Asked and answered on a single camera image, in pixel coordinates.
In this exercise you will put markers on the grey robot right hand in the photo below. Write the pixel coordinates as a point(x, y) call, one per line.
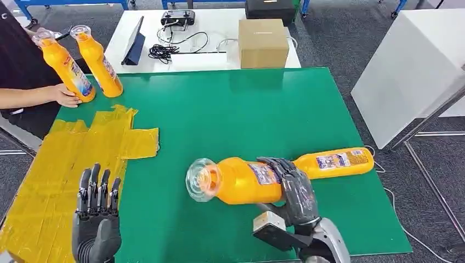
point(299, 203)

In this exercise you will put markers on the brown cardboard box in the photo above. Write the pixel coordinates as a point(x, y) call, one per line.
point(263, 45)

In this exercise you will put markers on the yellow crinkled sheet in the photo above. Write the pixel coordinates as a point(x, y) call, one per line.
point(72, 152)

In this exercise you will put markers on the dark tablet with cover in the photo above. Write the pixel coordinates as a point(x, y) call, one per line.
point(134, 43)

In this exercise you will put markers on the black pen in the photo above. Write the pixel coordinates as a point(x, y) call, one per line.
point(63, 35)

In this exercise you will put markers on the grey metal frame leg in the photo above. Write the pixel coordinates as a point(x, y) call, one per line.
point(432, 181)

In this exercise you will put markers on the flat white box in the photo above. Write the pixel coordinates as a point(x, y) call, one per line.
point(198, 61)

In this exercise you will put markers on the person's right hand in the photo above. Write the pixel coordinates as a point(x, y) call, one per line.
point(63, 96)

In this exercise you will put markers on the green table mat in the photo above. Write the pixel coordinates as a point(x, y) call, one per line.
point(236, 116)

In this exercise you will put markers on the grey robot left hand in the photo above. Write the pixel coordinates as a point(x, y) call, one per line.
point(105, 236)

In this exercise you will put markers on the black remote controller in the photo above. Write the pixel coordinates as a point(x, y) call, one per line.
point(178, 17)

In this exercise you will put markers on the orange drink bottle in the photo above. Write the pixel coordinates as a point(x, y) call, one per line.
point(239, 181)
point(63, 65)
point(98, 61)

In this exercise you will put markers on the person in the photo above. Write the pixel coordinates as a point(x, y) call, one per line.
point(21, 61)

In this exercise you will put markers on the blue wheeled frame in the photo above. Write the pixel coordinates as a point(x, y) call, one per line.
point(218, 2)

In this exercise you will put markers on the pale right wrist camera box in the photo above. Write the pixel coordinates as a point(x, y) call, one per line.
point(267, 222)

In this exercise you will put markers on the robot left arm ribbed sleeve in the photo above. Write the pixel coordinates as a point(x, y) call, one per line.
point(85, 252)

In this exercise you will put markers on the white table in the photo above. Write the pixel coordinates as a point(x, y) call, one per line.
point(221, 31)

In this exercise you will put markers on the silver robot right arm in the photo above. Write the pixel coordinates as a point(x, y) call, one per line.
point(334, 239)

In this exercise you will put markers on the black case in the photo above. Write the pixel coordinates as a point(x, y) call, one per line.
point(270, 11)

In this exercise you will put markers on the white cabinet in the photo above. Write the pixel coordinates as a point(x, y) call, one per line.
point(407, 72)

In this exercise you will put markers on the person's left hand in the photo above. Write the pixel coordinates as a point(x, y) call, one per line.
point(32, 32)

